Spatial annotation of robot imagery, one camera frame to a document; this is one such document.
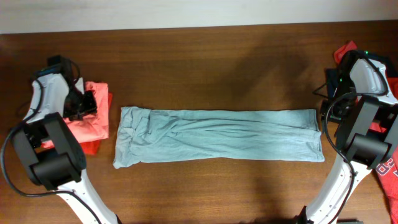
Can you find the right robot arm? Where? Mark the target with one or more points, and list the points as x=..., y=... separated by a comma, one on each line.
x=359, y=119

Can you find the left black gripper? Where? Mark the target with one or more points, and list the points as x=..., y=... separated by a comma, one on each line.
x=91, y=108

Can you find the navy blue garment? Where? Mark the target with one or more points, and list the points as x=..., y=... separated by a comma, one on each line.
x=359, y=75

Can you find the red printed shirt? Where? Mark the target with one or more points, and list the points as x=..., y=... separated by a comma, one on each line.
x=387, y=171

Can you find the light blue t-shirt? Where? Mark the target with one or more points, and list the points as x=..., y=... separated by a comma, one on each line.
x=154, y=136

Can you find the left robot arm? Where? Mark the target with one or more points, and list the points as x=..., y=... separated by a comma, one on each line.
x=48, y=151

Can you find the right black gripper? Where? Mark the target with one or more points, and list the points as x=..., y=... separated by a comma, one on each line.
x=335, y=117

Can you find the folded pink shirt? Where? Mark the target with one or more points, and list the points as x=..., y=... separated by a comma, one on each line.
x=77, y=127

